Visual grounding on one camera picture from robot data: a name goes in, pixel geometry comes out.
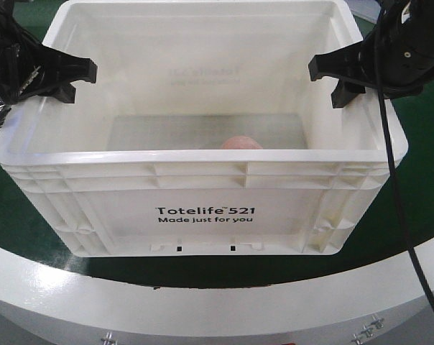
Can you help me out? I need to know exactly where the white outer table rim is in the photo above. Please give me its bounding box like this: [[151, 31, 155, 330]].
[[0, 248, 426, 344]]

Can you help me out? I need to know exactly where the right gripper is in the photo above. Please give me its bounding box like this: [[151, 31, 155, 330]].
[[308, 1, 434, 109]]

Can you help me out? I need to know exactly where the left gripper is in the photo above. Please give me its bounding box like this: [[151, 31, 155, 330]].
[[0, 1, 97, 105]]

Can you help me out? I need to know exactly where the pink plush football toy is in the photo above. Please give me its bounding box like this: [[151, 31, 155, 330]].
[[221, 136, 262, 150]]

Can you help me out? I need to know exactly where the white plastic tote crate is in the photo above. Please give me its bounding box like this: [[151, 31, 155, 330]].
[[0, 1, 389, 257]]

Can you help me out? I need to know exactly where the black cable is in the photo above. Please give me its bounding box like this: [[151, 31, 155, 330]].
[[373, 6, 434, 324]]

